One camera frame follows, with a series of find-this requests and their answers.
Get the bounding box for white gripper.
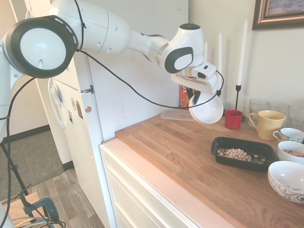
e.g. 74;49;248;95
171;68;219;105

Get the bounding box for plain white bowl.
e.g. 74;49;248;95
188;91;225;125

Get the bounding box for cereal rings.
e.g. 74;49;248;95
217;147;266;165

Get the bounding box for black plastic food box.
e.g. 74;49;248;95
211;136;279;173

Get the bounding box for white cup holding cereal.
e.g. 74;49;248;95
277;140;304;165

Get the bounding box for pinkish cereal pieces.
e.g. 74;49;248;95
283;149;304;158

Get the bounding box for orange snack bag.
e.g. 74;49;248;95
179;84;197;109

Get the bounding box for clear plastic lid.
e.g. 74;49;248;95
160;108;196;122

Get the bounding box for black candlestick holder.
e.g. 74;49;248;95
235;84;247;122

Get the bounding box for red speckled mug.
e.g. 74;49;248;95
224;109;246;130

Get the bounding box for medium white taper candle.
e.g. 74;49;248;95
217;31;223;83

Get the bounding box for clear drinking glass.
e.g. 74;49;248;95
267;101;290;119
287;105;304;133
248;98;269;128

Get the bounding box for tall white taper candle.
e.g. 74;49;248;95
236;19;249;86

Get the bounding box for white refrigerator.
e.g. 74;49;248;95
9;0;190;228

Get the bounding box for yellow mug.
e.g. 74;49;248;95
248;110;286;141

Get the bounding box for white cup blue pattern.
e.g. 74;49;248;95
272;127;304;145

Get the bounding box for white cabinet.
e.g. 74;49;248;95
99;137;198;228

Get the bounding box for oval brown fridge magnet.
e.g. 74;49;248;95
75;100;84;120

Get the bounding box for white bowl swirl pattern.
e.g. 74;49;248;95
267;161;304;205

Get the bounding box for framed picture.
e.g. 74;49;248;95
251;0;304;31

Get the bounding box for green clamp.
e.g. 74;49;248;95
22;197;60;221

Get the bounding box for black tripod stand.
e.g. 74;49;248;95
0;142;33;211

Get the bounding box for wooden board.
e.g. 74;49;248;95
0;191;46;221

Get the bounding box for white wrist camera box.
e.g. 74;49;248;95
191;64;218;80

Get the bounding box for black camera cable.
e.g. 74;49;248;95
3;0;225;228

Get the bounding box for bundle of coloured cables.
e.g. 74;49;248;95
11;214;67;228

